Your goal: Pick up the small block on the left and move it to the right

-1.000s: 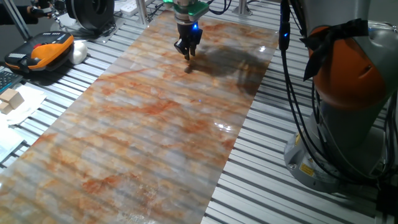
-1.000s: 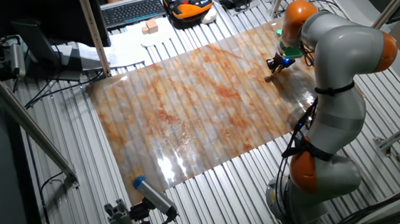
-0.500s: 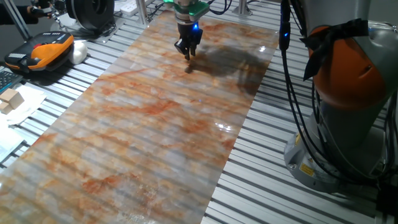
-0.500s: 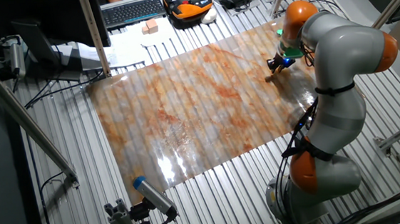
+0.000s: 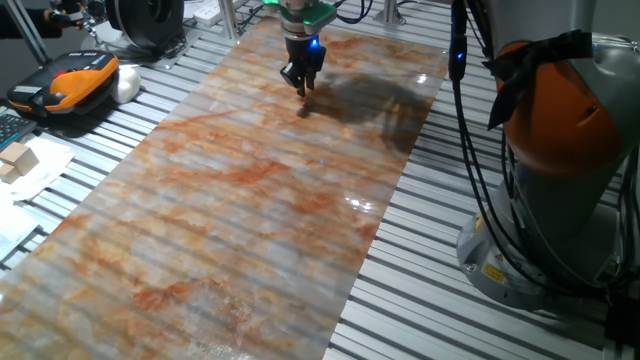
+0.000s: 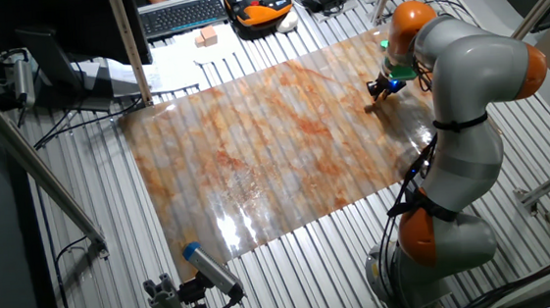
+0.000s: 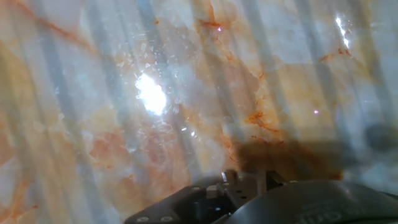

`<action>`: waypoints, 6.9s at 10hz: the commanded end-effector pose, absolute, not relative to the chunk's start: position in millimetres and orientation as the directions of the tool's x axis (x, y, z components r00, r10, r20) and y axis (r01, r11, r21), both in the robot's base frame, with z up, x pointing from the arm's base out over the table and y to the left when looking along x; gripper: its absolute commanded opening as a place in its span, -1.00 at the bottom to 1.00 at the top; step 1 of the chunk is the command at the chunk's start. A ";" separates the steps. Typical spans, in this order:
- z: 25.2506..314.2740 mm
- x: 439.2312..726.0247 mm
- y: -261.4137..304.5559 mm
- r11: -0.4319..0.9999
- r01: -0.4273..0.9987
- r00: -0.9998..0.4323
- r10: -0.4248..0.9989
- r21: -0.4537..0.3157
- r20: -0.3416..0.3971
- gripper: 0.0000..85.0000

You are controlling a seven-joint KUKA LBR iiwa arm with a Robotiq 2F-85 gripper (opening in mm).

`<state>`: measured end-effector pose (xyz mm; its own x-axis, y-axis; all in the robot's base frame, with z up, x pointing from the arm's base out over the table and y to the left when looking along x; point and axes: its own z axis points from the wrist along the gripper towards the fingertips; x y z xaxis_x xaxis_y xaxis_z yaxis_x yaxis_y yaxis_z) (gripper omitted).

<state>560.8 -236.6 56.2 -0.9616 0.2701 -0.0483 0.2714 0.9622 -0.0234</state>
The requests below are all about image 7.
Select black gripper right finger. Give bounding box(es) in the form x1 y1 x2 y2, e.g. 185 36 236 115
257 169 289 195

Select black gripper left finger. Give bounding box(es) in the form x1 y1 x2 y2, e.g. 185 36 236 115
124 170 240 224

